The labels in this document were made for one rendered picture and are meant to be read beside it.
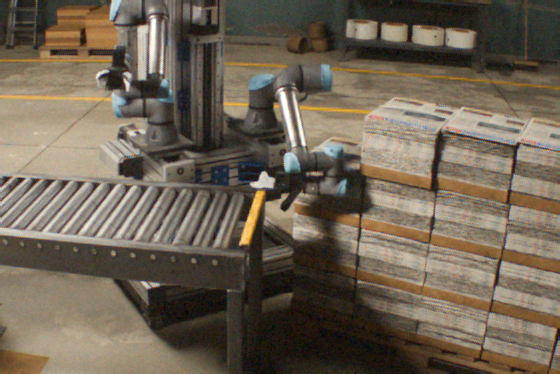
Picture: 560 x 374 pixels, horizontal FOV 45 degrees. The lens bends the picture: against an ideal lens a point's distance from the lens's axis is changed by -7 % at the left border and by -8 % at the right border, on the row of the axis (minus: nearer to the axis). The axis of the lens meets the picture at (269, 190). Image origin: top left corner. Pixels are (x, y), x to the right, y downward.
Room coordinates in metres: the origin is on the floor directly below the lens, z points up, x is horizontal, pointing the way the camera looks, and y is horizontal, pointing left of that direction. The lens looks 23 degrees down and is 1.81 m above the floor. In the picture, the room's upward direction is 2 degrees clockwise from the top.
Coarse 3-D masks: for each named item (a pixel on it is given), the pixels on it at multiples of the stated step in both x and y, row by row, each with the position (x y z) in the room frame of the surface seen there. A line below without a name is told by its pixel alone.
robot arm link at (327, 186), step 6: (342, 174) 2.53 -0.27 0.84; (318, 180) 2.51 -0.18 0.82; (324, 180) 2.50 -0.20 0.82; (330, 180) 2.49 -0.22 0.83; (336, 180) 2.49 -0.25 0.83; (342, 180) 2.50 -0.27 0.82; (318, 186) 2.49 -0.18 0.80; (324, 186) 2.49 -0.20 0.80; (330, 186) 2.49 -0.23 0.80; (336, 186) 2.49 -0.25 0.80; (342, 186) 2.49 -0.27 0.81; (318, 192) 2.50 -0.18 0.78; (324, 192) 2.49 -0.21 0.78; (330, 192) 2.49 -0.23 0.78; (336, 192) 2.49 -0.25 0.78; (342, 192) 2.48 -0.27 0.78
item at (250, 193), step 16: (16, 176) 2.52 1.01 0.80; (32, 176) 2.52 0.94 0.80; (48, 176) 2.52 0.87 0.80; (64, 176) 2.53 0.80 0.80; (144, 192) 2.46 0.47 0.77; (160, 192) 2.45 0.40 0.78; (176, 192) 2.45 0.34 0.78; (256, 192) 2.42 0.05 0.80; (208, 208) 2.44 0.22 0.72; (224, 208) 2.43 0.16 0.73
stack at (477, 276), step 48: (336, 144) 2.90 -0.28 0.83; (384, 192) 2.52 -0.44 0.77; (432, 192) 2.43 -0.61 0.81; (336, 240) 2.60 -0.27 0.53; (384, 240) 2.51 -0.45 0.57; (480, 240) 2.33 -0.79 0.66; (528, 240) 2.25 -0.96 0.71; (336, 288) 2.60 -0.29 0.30; (384, 288) 2.50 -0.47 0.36; (480, 288) 2.32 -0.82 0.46; (528, 288) 2.24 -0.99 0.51; (384, 336) 2.51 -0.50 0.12; (432, 336) 2.39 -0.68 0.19; (480, 336) 2.30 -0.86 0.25; (528, 336) 2.21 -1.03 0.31
